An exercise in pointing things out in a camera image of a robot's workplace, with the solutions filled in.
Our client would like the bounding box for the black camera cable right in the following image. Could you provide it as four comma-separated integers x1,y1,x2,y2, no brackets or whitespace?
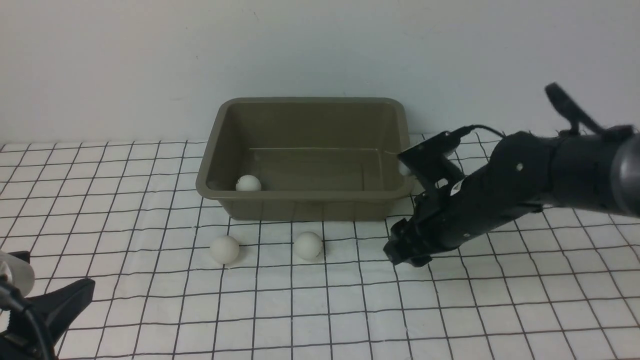
450,124,507,140

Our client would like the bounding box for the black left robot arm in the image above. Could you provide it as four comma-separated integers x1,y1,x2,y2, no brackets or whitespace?
0,251,96,360

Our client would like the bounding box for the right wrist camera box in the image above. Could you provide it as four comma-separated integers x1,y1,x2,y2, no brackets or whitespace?
397,130,466,194

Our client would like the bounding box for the white grid-pattern tablecloth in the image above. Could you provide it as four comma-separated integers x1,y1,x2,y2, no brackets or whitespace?
0,140,640,360

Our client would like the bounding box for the olive green plastic bin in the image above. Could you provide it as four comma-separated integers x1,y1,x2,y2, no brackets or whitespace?
195,96,413,222

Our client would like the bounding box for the white ping-pong ball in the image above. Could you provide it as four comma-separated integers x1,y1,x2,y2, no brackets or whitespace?
209,235,240,265
292,231,323,261
235,174,262,192

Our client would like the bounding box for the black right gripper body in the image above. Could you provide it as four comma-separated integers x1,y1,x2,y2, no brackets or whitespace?
383,172,543,267

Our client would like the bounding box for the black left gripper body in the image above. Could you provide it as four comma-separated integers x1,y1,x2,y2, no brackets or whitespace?
0,278,96,360

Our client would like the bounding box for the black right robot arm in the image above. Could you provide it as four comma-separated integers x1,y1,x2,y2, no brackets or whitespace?
383,82,640,268

